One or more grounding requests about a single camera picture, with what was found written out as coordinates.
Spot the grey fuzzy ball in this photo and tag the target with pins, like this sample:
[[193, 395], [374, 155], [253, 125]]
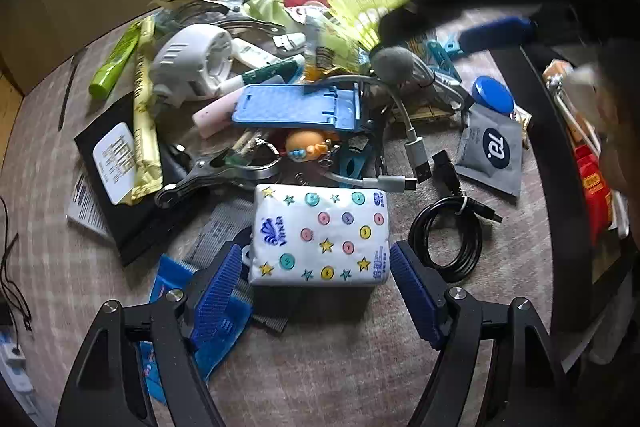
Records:
[[392, 63]]

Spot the grey sachet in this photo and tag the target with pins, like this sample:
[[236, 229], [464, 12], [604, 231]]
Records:
[[492, 147]]

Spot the pink bottle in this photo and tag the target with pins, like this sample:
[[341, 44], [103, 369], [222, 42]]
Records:
[[217, 114]]

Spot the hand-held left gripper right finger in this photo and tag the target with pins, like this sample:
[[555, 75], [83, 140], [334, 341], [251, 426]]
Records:
[[415, 292]]

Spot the pale yellow long packet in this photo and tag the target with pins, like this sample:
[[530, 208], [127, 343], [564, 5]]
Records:
[[146, 117]]

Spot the orange cardboard box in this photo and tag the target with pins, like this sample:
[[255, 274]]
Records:
[[556, 69]]

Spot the white power strip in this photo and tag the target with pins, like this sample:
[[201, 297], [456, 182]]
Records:
[[12, 357]]

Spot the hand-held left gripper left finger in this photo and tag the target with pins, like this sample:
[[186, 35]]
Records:
[[220, 297]]

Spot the red foil packet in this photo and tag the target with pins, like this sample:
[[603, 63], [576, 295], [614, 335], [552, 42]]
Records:
[[595, 192]]

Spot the patterned white tissue pack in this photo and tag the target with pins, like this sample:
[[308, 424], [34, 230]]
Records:
[[320, 232]]

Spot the black box white label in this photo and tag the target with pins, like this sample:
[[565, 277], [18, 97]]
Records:
[[107, 207]]

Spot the black storage box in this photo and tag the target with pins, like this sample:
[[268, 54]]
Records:
[[562, 187]]

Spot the red white snack packet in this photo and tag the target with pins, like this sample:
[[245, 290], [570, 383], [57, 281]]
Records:
[[305, 4]]

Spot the pale green cloth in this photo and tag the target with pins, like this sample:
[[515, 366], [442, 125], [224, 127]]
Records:
[[265, 9]]

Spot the white handheld fan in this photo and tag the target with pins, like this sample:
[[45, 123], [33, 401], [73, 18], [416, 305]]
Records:
[[187, 59]]

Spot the white lotion tube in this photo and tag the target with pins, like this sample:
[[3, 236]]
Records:
[[252, 53]]

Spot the silver spring clamp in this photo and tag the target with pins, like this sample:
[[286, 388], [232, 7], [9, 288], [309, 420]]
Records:
[[225, 7], [215, 169]]

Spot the green patterned bottle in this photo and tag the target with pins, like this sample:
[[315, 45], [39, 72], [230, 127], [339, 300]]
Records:
[[270, 69]]

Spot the blue round case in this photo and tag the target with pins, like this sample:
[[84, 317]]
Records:
[[492, 93]]

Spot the blue phone stand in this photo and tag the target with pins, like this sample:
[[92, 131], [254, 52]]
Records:
[[295, 107]]

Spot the teal clothes peg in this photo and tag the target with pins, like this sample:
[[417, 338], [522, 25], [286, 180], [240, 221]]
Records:
[[447, 52], [356, 164]]

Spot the white barcode card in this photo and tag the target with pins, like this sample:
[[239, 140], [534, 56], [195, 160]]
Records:
[[87, 212]]

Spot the blue snack packet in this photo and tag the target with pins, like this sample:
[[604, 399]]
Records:
[[220, 357]]

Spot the person's right hand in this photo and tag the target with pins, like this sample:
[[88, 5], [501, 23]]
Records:
[[622, 117]]

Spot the green tube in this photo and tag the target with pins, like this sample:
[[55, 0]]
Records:
[[112, 62]]

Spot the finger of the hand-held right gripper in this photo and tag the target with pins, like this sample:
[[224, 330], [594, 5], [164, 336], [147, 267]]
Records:
[[495, 34], [407, 24]]

